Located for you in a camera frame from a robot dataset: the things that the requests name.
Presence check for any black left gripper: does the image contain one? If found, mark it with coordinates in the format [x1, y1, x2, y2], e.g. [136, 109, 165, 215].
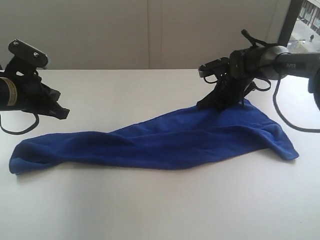
[4, 57, 71, 120]

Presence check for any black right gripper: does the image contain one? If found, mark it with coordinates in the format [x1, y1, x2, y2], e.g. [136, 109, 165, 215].
[196, 76, 255, 112]

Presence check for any blue microfiber towel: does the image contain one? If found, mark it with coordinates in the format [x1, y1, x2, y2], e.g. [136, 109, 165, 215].
[9, 100, 299, 175]

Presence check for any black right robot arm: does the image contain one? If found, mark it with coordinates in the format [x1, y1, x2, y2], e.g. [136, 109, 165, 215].
[196, 45, 320, 112]

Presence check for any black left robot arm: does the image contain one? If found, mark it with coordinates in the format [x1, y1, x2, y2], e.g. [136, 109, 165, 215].
[0, 57, 70, 120]

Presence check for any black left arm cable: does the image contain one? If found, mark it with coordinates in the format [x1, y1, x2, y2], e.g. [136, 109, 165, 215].
[0, 111, 40, 135]

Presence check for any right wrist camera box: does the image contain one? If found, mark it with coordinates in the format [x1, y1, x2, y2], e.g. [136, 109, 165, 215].
[198, 57, 229, 78]

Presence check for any dark window frame post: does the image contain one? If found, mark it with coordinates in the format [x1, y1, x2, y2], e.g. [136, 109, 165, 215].
[277, 0, 303, 47]

